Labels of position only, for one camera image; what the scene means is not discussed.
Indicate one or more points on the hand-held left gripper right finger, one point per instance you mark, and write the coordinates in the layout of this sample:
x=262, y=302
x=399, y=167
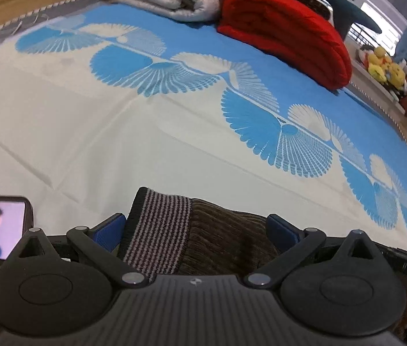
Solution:
x=283, y=231

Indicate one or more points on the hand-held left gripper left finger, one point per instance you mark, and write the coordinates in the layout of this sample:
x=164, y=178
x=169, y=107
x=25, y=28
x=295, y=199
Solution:
x=109, y=229

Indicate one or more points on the brown striped-waistband pants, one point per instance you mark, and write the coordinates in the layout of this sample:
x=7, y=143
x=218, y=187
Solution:
x=203, y=236

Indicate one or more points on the blue and white patterned bedsheet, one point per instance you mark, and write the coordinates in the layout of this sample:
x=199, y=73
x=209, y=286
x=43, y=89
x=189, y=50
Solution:
x=174, y=115

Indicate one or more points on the yellow plush toy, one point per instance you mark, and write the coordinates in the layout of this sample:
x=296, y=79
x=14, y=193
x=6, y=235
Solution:
x=385, y=66

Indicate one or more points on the folded red blanket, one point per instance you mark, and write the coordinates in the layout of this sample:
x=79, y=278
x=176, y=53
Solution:
x=289, y=36

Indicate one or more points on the dark teal plush shark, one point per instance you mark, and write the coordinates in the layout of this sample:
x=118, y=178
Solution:
x=343, y=9

